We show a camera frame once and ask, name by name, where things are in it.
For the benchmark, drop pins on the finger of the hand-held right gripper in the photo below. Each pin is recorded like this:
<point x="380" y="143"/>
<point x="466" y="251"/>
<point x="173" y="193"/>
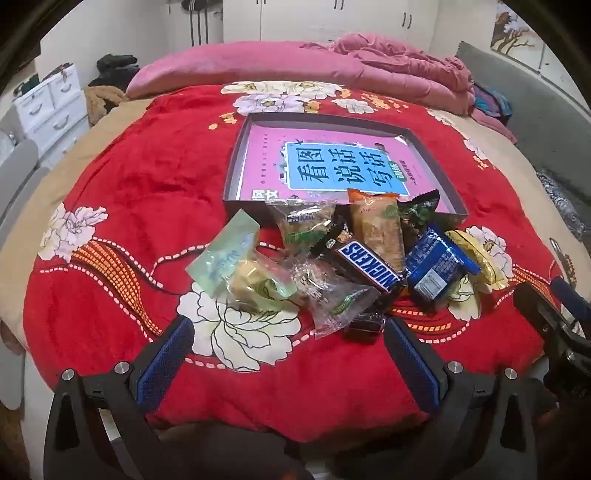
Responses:
<point x="538" y="304"/>
<point x="570" y="295"/>

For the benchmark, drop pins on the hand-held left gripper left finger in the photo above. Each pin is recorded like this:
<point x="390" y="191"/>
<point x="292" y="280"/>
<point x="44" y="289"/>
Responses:
<point x="166" y="360"/>

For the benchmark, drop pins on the pink pillow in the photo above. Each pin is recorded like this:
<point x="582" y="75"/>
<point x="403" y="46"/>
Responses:
<point x="231" y="64"/>

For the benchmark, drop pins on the clear round cookie packet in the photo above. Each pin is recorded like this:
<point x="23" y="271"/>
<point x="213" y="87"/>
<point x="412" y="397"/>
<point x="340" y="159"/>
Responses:
<point x="332" y="295"/>

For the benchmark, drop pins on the orange snack packet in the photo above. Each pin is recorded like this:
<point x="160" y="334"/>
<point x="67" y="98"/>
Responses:
<point x="376" y="230"/>

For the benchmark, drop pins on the grey padded headboard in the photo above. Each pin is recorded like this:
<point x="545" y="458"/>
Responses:
<point x="545" y="120"/>

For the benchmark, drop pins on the yellow snack packet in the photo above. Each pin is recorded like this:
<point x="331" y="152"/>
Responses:
<point x="480" y="261"/>

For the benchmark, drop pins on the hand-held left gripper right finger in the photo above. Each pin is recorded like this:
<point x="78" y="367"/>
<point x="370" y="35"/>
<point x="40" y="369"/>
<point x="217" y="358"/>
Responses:
<point x="413" y="364"/>

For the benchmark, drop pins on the brown chocolate bar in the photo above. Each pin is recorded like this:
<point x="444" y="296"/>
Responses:
<point x="369" y="267"/>

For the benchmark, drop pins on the pink book with blue label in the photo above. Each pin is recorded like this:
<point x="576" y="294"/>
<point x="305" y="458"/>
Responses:
<point x="268" y="152"/>

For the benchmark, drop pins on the blue snack packet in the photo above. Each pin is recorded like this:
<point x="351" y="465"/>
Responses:
<point x="434" y="263"/>

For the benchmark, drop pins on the white wardrobe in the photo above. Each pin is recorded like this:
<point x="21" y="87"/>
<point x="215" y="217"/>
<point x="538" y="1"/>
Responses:
<point x="286" y="21"/>

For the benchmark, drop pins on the dark green snack packet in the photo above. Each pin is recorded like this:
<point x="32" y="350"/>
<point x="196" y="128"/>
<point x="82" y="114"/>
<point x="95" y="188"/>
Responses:
<point x="415" y="212"/>

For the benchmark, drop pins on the dark brown cake packet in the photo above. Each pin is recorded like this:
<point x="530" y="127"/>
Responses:
<point x="364" y="325"/>

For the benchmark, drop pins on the light green snack packet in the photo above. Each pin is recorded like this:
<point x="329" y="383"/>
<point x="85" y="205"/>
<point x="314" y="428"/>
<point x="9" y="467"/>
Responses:
<point x="221" y="263"/>

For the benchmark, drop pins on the clear floss cake packet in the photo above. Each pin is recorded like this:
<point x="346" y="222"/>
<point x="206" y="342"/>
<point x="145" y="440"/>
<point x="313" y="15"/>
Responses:
<point x="304" y="226"/>

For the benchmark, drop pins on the red floral blanket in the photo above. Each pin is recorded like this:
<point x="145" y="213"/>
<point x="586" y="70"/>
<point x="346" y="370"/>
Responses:
<point x="138" y="207"/>

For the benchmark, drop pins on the purple and teal cloth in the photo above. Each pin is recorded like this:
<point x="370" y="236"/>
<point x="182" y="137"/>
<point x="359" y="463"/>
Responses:
<point x="491" y="104"/>

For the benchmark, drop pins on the brown fuzzy blanket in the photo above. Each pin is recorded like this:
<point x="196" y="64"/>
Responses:
<point x="104" y="104"/>

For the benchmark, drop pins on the grey cardboard box tray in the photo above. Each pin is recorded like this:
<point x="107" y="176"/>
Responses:
<point x="238" y="161"/>

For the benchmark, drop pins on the white drawer cabinet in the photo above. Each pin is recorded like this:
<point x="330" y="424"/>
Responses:
<point x="51" y="106"/>

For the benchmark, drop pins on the black clothes pile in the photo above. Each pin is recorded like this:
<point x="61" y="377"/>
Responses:
<point x="115" y="69"/>

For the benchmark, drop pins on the pink quilt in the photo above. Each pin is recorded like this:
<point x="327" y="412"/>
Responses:
<point x="415" y="78"/>

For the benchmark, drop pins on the tree wall painting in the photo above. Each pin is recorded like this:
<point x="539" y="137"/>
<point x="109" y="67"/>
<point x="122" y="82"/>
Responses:
<point x="517" y="41"/>

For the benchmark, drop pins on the grey patterned cloth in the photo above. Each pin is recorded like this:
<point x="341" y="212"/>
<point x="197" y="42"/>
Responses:
<point x="561" y="203"/>

